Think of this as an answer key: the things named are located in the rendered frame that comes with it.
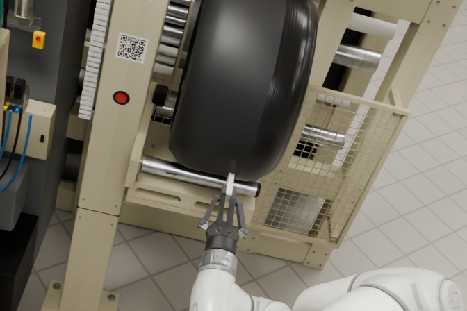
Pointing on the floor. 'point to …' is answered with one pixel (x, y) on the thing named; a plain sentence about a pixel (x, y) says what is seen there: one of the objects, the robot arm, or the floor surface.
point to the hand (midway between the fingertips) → (228, 186)
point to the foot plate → (109, 298)
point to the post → (115, 130)
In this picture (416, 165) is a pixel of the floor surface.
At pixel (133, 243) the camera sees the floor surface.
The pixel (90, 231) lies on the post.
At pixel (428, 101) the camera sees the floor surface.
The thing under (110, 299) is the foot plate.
